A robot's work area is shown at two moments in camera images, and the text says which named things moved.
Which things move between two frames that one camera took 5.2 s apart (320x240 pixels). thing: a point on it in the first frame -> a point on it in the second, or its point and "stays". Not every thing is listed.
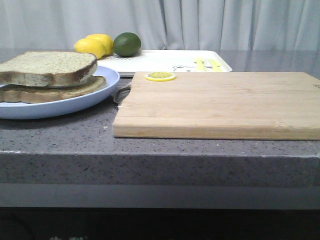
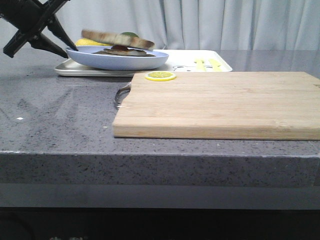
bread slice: [47, 68] -> [115, 39]
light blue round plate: [45, 109] -> [85, 57]
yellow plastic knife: [215, 66] stays
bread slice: [25, 94] -> [124, 53]
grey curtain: [190, 25] stays
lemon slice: [160, 76] stays
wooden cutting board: [221, 105] stays
